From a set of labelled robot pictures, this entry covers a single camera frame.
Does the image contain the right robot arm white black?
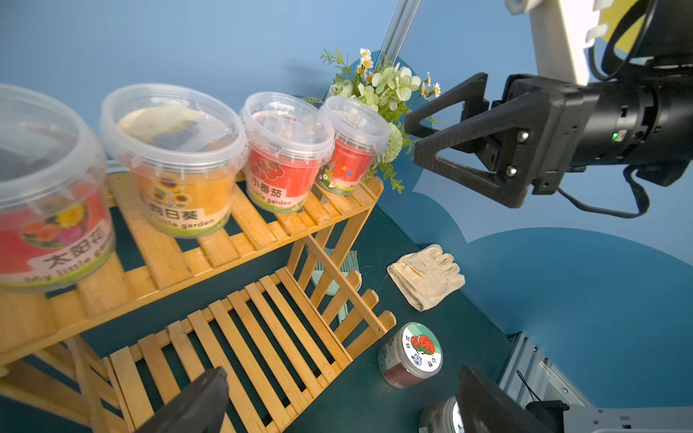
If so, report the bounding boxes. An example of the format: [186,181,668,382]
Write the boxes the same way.
[405,1,692,215]

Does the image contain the large jar red strawberry lid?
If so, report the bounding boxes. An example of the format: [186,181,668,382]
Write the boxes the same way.
[377,322,443,389]

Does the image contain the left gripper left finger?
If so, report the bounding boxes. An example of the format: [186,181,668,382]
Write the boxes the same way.
[136,367,228,433]

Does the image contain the bamboo two-tier shelf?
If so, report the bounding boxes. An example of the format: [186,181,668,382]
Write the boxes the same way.
[1,172,396,432]

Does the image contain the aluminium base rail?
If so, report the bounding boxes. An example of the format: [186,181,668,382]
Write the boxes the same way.
[498,333,692,432]

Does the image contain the large jar purple flower lid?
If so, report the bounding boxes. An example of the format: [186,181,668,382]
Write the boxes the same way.
[418,396,465,433]

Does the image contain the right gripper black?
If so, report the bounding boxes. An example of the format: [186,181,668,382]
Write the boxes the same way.
[404,72,599,209]

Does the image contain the right aluminium frame post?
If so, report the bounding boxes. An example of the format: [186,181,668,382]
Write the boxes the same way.
[375,0,420,67]

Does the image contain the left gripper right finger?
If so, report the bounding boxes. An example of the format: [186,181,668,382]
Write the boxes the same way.
[457,366,550,433]

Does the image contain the small clear jar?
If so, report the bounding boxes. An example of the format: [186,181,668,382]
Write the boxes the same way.
[241,92,335,214]
[316,96,391,196]
[99,83,249,239]
[1,84,116,293]

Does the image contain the white green artificial flowers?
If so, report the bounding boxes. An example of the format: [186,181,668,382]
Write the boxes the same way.
[321,48,441,193]

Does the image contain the beige work gloves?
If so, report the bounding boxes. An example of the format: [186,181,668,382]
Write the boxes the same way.
[387,244,466,312]

